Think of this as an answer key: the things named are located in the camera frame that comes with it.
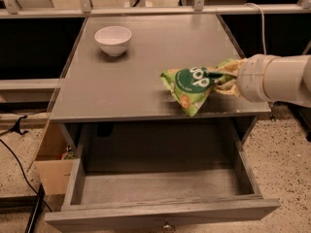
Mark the black bar on floor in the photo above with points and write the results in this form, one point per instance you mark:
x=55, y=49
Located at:
x=36, y=208

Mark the grey wooden cabinet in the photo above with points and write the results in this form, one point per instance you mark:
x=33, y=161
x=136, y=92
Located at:
x=128, y=92

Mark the open grey top drawer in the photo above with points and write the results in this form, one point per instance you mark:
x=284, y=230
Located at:
x=113, y=188

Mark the white ceramic bowl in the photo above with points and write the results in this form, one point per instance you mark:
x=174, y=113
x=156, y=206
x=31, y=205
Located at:
x=113, y=40

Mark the small packet in box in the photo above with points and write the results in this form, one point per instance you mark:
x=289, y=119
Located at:
x=68, y=154

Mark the cardboard box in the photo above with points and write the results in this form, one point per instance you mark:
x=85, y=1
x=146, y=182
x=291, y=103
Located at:
x=53, y=168

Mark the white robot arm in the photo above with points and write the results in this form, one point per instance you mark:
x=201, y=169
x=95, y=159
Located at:
x=269, y=78

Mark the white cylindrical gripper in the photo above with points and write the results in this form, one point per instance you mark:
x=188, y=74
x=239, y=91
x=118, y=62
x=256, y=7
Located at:
x=252, y=78

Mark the upper metal rail frame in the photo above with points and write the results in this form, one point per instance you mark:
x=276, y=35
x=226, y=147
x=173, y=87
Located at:
x=93, y=8

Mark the green rice chip bag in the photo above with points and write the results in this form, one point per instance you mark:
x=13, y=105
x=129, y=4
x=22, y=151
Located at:
x=190, y=87

